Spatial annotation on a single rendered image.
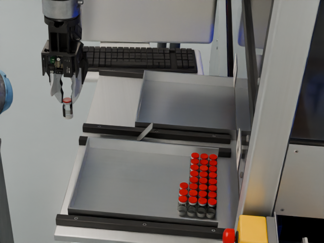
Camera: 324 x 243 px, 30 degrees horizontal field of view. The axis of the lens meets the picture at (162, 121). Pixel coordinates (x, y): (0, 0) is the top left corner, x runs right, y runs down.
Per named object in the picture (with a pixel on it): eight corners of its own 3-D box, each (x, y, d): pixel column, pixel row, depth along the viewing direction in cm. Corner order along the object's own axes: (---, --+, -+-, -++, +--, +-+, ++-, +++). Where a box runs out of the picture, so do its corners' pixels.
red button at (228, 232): (239, 238, 123) (242, 225, 121) (240, 253, 120) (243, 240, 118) (221, 236, 124) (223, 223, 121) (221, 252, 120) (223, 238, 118)
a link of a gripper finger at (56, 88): (44, 112, 129) (45, 74, 124) (49, 98, 134) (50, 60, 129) (58, 114, 129) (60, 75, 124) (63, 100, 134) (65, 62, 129)
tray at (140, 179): (217, 158, 158) (219, 148, 156) (216, 233, 137) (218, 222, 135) (88, 146, 159) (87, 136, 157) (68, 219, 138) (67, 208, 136)
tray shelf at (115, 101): (252, 84, 190) (253, 79, 189) (267, 259, 134) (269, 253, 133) (101, 72, 191) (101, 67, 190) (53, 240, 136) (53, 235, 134)
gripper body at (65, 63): (41, 78, 123) (37, 23, 116) (49, 60, 130) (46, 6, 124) (78, 81, 123) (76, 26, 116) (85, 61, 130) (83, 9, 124)
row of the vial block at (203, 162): (207, 167, 155) (209, 153, 152) (205, 218, 140) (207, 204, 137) (198, 166, 155) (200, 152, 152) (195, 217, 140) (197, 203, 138)
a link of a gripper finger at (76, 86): (68, 114, 129) (62, 76, 124) (72, 100, 134) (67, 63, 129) (82, 114, 129) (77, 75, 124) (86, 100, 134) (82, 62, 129)
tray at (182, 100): (254, 88, 185) (256, 78, 182) (259, 141, 164) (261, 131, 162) (143, 79, 186) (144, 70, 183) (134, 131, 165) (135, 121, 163)
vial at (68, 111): (74, 114, 136) (73, 98, 134) (72, 120, 135) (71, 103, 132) (64, 114, 136) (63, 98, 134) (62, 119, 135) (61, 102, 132)
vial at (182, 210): (186, 209, 142) (188, 195, 139) (186, 216, 140) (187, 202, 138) (177, 209, 142) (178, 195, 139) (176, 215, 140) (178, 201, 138)
